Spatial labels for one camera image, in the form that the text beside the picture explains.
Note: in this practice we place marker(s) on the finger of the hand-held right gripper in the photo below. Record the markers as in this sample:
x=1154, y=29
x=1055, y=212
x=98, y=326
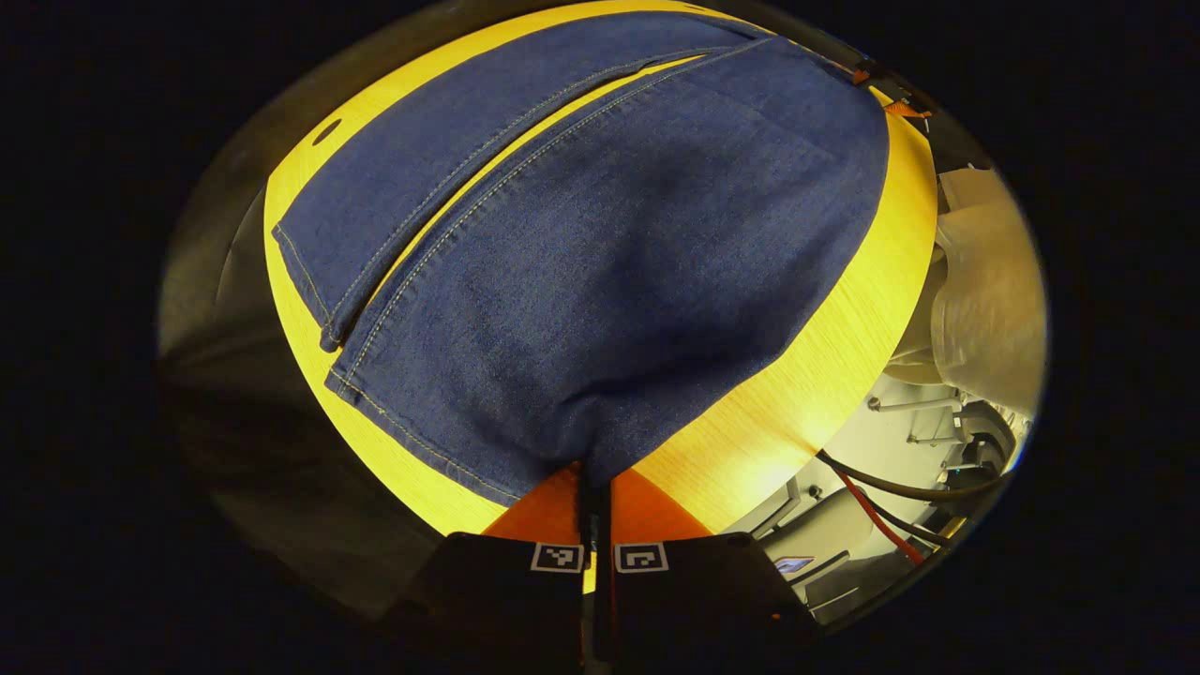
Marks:
x=864, y=73
x=905, y=110

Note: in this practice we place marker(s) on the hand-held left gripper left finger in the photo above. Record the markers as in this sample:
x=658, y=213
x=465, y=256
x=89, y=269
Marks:
x=506, y=600

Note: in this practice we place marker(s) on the grey metal chair base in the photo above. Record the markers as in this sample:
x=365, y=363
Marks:
x=914, y=405

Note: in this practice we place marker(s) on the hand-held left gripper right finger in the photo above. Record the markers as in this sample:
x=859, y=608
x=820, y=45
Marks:
x=694, y=600

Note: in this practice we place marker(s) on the black backdrop cloth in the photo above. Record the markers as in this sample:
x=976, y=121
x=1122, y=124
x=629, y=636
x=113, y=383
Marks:
x=281, y=469

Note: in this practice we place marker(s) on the blue denim jeans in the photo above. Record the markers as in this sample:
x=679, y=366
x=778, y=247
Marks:
x=609, y=262

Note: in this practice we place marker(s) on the person's white clothing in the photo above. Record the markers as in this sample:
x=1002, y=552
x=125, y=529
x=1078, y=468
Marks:
x=984, y=300

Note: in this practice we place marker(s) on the grey metal frame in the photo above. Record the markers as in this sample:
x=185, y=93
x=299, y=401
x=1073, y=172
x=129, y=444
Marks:
x=825, y=534

